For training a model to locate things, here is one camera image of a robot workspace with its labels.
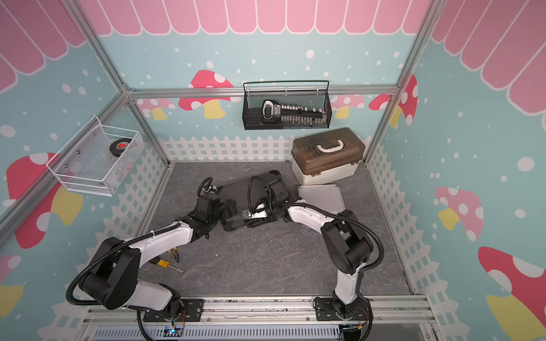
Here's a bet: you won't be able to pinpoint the black plastic poker case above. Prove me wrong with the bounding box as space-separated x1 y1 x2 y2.
218 170 295 232

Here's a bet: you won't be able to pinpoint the silver aluminium poker case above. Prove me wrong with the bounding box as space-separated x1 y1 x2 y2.
298 184 346 213

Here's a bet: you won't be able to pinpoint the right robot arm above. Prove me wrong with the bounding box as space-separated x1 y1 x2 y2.
243 189 385 321

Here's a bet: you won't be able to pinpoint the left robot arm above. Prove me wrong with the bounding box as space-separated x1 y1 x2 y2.
65 193 226 318

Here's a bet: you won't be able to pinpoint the socket wrench set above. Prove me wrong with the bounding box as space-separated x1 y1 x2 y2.
262 100 328 126

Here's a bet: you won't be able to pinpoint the brown lid storage box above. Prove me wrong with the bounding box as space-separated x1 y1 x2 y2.
291 127 366 186

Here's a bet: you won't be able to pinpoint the green circuit board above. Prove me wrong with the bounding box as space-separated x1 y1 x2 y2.
163 326 184 338

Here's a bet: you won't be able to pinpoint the yellow handled pliers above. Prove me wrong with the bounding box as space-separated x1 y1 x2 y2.
169 248 180 263

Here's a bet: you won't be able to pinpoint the yellow handled screwdriver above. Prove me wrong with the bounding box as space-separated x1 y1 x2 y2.
149 257 185 274

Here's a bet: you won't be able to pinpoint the black wire wall basket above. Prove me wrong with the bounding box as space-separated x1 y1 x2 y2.
242 80 333 130

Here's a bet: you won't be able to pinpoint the white wire wall basket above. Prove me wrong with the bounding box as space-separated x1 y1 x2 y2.
46 117 144 197

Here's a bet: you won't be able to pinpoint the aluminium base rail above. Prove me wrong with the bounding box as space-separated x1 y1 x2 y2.
75 296 443 340

